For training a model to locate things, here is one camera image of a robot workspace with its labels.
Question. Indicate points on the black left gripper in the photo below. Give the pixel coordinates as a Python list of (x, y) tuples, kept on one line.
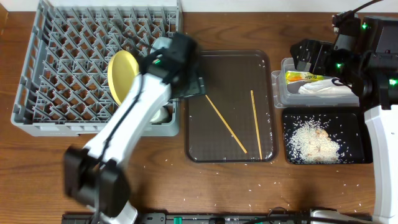
[(193, 86)]

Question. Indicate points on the light blue bowl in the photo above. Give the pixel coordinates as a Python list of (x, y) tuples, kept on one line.
[(159, 43)]

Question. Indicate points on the green yellow snack wrapper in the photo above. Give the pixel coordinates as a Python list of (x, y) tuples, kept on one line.
[(294, 76)]

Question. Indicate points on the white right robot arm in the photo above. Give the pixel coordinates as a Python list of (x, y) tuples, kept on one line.
[(364, 57)]

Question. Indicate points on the wooden chopstick short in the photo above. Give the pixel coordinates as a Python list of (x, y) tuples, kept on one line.
[(226, 125)]

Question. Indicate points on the wooden chopstick long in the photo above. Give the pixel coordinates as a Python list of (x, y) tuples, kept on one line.
[(256, 124)]

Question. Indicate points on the rice food waste pile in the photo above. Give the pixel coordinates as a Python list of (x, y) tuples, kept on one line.
[(310, 143)]

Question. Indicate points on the white napkin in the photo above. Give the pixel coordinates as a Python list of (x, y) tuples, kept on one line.
[(331, 86)]

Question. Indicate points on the grey plastic dish rack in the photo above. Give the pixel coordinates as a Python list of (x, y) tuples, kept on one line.
[(63, 89)]

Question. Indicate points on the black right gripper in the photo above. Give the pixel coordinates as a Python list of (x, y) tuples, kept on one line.
[(324, 50)]

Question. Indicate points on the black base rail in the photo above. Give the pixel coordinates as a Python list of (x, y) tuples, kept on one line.
[(278, 215)]

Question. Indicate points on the black waste tray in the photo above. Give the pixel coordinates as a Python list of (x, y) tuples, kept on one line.
[(345, 125)]

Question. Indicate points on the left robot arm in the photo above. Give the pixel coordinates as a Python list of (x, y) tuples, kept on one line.
[(94, 175)]

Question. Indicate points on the white cup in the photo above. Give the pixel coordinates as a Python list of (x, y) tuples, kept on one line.
[(160, 116)]

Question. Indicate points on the yellow plate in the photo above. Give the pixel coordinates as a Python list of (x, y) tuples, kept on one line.
[(122, 70)]

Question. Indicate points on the dark brown serving tray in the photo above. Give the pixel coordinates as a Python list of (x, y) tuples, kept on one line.
[(229, 76)]

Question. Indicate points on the clear plastic waste bin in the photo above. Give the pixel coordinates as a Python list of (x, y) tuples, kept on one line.
[(287, 95)]

